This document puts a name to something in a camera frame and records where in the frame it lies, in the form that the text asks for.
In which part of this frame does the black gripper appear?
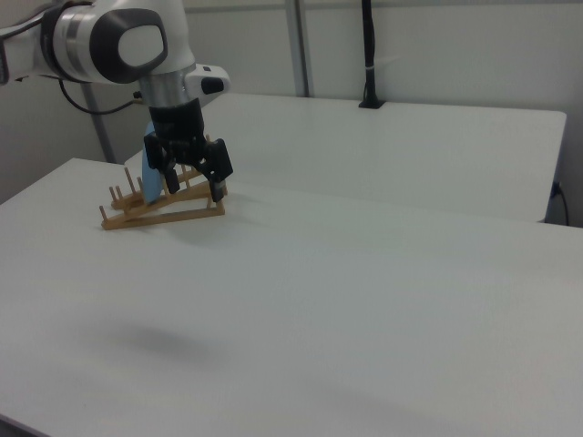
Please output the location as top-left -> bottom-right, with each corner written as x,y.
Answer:
143,98 -> 235,204

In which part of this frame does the black camera pole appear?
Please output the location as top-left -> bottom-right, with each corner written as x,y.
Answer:
361,0 -> 380,104

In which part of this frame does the light blue plate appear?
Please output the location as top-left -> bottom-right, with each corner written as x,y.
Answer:
140,119 -> 166,203

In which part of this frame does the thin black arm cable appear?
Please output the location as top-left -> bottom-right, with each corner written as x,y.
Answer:
58,79 -> 148,116

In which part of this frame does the white zip tie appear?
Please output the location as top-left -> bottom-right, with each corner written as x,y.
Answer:
364,55 -> 403,74

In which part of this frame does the grey aluminium frame post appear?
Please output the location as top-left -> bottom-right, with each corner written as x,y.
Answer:
285,0 -> 316,98
81,82 -> 116,164

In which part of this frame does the wooden plate rack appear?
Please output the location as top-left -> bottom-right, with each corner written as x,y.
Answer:
98,132 -> 227,232

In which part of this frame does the black wall cable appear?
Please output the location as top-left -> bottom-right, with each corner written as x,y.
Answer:
556,185 -> 570,227

